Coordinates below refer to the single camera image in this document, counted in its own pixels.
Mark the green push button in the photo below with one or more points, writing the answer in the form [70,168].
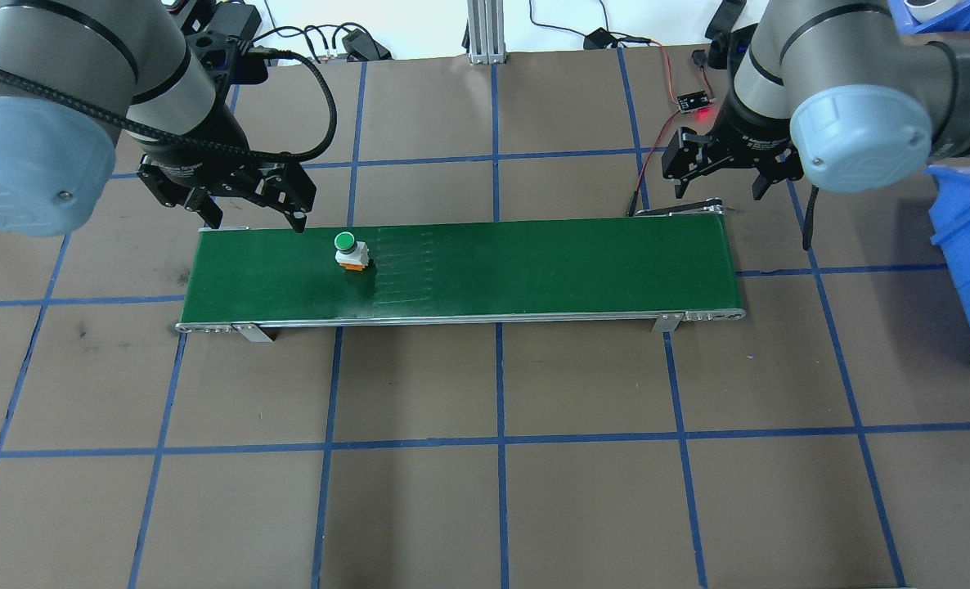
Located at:
[344,242]

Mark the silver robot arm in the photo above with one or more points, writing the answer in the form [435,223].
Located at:
[60,82]
[861,98]

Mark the small black circuit board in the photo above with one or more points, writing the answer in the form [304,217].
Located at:
[693,102]

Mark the small black power adapter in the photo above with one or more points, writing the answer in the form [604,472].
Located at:
[598,39]

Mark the large black power brick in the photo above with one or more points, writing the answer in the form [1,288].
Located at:
[240,18]

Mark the green belt conveyor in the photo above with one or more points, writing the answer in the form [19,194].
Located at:
[534,270]

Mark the small black inline switch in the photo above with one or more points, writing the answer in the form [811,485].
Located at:
[698,60]

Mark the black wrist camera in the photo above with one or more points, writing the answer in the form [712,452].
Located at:
[730,45]
[223,57]

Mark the aluminium profile post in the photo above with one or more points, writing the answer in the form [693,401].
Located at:
[485,33]

